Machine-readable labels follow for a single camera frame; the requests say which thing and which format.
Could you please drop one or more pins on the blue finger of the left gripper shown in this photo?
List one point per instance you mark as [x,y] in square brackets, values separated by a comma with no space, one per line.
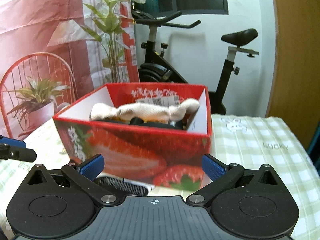
[12,142]
[17,153]

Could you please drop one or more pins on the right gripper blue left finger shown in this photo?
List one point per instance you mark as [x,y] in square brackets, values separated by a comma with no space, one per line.
[92,167]

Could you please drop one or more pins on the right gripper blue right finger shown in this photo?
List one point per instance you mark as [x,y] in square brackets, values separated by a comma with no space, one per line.
[212,167]

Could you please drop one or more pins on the cream knitted cloth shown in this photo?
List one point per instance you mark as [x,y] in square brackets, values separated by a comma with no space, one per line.
[144,111]

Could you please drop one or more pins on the green checkered tablecloth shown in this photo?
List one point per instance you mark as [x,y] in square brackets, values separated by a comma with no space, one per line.
[248,141]

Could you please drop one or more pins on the red strawberry cardboard box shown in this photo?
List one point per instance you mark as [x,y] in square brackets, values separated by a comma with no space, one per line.
[168,157]

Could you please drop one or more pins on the wooden door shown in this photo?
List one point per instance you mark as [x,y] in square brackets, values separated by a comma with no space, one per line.
[295,87]

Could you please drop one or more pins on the pink printed backdrop curtain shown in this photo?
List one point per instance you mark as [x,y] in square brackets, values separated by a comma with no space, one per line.
[56,51]

